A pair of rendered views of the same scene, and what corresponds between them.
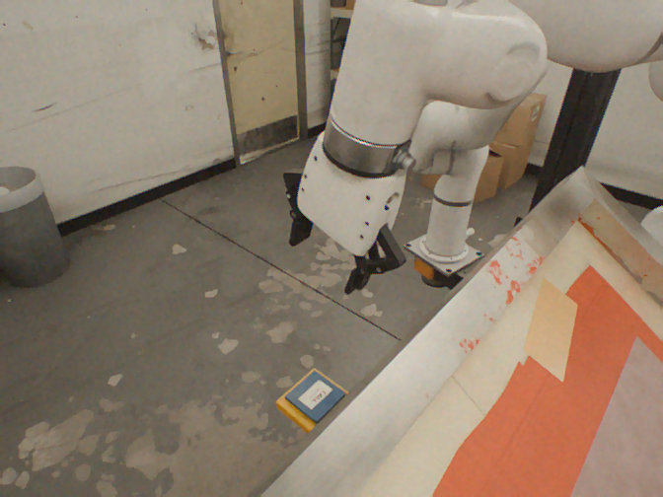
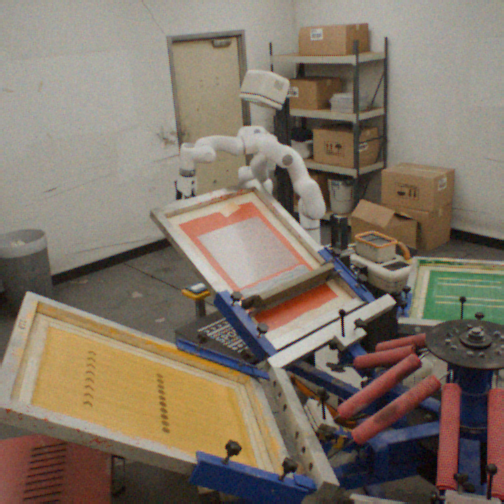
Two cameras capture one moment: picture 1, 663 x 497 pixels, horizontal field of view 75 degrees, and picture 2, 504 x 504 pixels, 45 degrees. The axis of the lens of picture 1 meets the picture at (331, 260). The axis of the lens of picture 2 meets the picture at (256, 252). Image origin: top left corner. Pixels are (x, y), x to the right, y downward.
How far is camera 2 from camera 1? 240 cm
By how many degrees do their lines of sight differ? 17
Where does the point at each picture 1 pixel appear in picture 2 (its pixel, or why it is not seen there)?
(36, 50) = (52, 152)
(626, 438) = (238, 227)
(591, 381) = (235, 218)
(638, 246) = (264, 197)
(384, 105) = (185, 163)
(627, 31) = (236, 148)
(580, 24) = (231, 147)
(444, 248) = not seen: hidden behind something
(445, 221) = not seen: hidden behind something
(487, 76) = (203, 157)
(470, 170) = not seen: hidden behind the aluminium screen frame
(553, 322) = (230, 208)
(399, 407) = (181, 205)
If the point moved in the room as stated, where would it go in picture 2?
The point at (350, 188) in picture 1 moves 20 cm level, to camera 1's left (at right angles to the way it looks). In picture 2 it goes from (184, 180) to (141, 181)
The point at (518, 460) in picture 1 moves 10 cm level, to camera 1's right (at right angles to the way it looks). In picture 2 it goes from (207, 222) to (231, 222)
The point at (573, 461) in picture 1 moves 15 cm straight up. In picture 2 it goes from (221, 226) to (218, 192)
